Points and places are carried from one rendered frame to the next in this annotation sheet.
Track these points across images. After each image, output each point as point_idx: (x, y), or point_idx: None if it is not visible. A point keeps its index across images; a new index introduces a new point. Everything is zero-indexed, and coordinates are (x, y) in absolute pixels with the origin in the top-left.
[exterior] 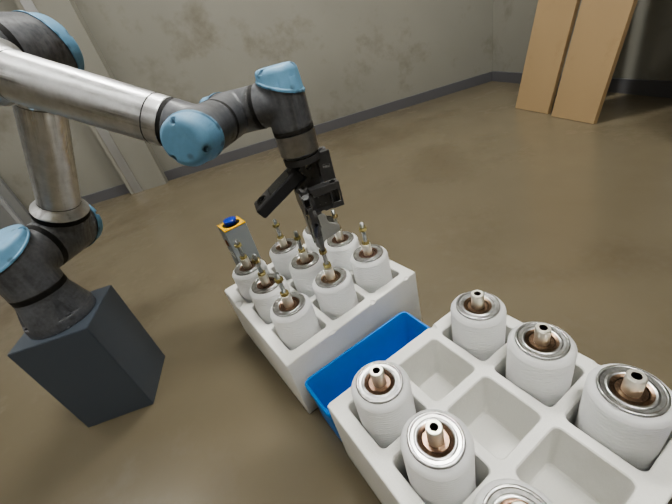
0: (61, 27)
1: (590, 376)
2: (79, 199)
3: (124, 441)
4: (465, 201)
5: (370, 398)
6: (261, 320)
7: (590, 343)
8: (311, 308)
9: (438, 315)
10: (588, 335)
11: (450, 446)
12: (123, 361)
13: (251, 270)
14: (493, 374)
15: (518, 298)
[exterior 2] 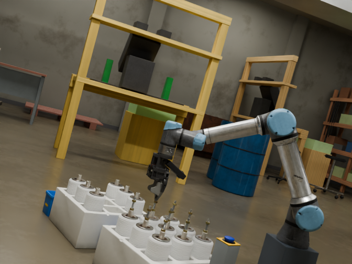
0: (271, 113)
1: (83, 183)
2: (292, 195)
3: None
4: None
5: (140, 197)
6: None
7: (24, 232)
8: (160, 219)
9: (80, 262)
10: (20, 233)
11: (123, 189)
12: (260, 261)
13: (199, 235)
14: None
15: (30, 250)
